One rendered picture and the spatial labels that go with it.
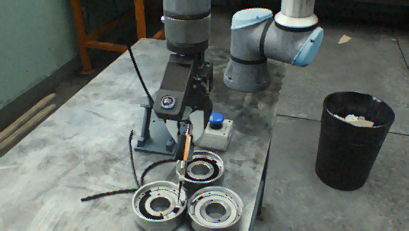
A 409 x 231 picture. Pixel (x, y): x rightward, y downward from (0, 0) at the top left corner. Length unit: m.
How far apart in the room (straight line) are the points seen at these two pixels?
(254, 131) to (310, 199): 1.04
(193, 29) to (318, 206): 1.49
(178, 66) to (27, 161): 0.48
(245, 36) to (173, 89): 0.53
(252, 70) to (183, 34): 0.57
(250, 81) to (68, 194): 0.61
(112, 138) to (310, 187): 1.30
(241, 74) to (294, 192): 0.99
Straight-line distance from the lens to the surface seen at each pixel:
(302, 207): 1.92
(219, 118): 0.88
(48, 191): 0.85
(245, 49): 1.10
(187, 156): 0.69
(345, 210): 1.97
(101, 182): 0.84
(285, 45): 1.04
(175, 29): 0.59
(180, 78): 0.60
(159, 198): 0.75
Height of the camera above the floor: 1.36
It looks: 33 degrees down
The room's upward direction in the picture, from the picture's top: 1 degrees clockwise
